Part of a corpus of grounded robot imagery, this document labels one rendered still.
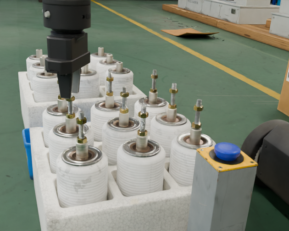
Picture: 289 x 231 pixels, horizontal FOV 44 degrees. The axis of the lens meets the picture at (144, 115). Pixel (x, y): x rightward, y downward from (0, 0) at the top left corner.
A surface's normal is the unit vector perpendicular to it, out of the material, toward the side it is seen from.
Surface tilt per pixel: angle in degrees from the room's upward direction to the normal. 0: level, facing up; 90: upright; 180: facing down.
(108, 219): 90
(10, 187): 0
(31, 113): 90
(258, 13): 90
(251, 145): 61
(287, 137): 45
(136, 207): 90
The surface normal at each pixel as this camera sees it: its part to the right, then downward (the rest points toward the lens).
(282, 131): -0.64, -0.60
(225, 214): 0.35, 0.37
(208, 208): -0.94, 0.09
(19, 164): 0.05, -0.92
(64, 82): -0.25, 0.36
